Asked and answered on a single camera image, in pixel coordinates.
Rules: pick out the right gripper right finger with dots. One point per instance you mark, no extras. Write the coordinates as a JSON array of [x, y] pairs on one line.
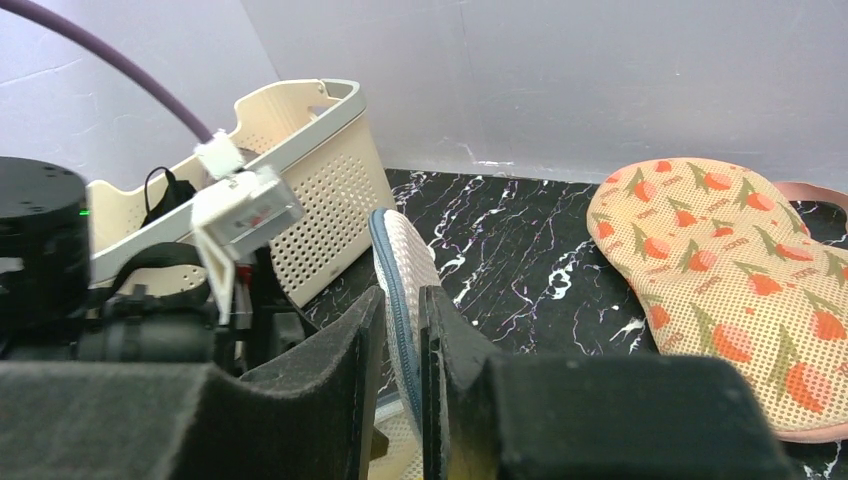
[[490, 414]]

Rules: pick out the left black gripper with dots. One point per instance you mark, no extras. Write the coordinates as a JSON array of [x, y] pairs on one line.
[[183, 327]]

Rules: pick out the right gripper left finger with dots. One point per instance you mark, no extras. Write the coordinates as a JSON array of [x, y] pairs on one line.
[[307, 414]]

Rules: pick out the white blue-trimmed mesh laundry bag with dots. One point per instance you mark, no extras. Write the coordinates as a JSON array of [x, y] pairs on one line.
[[404, 265]]

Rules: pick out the black bra in basket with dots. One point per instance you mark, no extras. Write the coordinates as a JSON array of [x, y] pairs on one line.
[[176, 193]]

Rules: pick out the cream perforated laundry basket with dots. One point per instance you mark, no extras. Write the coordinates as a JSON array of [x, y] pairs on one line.
[[315, 133]]

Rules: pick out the floral orange mesh laundry bag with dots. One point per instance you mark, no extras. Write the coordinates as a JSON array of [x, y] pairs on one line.
[[724, 266]]

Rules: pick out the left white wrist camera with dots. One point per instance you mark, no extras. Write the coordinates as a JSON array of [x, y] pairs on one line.
[[242, 211]]

